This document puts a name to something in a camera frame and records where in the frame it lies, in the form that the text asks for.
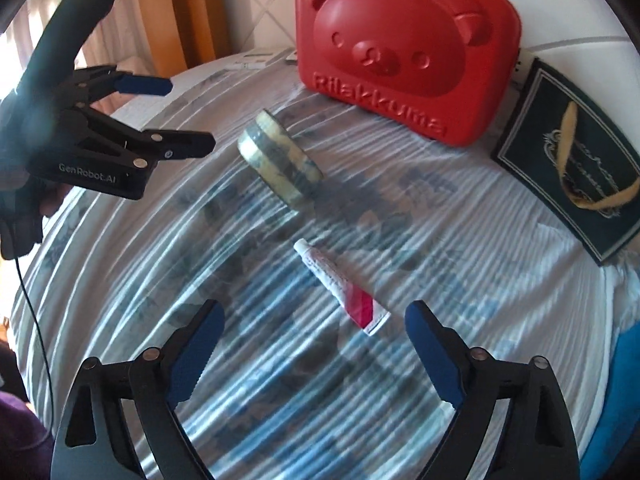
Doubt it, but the white wall socket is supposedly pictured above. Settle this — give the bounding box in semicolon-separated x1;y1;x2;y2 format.
514;49;539;82

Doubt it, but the black gift bag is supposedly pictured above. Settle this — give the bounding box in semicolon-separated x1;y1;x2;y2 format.
492;57;640;263

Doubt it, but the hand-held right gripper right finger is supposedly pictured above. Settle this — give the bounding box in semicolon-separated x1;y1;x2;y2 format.
404;300;581;480

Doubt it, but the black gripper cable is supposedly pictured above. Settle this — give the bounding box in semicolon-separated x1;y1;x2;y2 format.
14;257;54;428

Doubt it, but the white pill bottle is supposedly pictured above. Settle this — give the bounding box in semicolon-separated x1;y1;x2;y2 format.
293;238;391;337

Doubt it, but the clear tape roll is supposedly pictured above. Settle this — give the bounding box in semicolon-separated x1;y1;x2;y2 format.
236;110;325;212

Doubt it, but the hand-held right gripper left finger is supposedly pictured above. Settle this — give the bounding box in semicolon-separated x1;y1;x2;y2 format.
50;299;226;480

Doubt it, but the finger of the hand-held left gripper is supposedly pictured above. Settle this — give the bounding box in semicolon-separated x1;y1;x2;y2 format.
82;110;217;161
75;65;173;104

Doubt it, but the person's dark clothing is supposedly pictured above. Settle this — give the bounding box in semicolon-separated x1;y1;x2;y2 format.
0;390;53;480

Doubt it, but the person's left hand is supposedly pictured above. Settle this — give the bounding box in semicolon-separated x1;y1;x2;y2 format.
40;185;68;218

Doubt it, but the red bear-face plastic case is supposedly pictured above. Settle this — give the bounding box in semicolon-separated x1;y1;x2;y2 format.
294;0;521;148

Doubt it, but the orange curtain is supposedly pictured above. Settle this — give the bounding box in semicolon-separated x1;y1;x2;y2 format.
125;0;217;77

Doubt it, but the white power strip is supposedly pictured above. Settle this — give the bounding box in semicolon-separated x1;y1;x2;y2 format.
226;51;281;73

